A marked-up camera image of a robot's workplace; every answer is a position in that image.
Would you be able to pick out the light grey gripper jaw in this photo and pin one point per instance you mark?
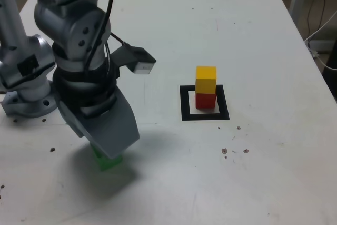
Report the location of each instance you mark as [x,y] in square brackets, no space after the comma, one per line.
[113,132]

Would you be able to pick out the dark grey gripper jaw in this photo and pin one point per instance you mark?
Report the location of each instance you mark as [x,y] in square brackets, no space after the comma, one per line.
[72,119]

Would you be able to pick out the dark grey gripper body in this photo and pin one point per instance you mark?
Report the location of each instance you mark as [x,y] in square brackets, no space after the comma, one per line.
[97,106]

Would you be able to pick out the green cube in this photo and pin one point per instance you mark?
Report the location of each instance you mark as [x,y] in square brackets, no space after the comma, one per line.
[108,164]

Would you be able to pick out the red cube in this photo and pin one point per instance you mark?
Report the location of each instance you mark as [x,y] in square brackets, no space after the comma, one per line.
[205,101]

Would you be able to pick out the yellow cube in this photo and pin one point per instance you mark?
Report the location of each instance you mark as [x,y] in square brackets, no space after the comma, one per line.
[206,80]

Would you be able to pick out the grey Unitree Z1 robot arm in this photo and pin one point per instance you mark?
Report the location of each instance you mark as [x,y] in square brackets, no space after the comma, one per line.
[73,30]

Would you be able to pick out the black tape square outline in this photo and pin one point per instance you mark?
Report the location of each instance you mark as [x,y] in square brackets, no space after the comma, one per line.
[184,103]

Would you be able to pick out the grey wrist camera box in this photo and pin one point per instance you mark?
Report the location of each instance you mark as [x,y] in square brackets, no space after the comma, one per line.
[142,64]

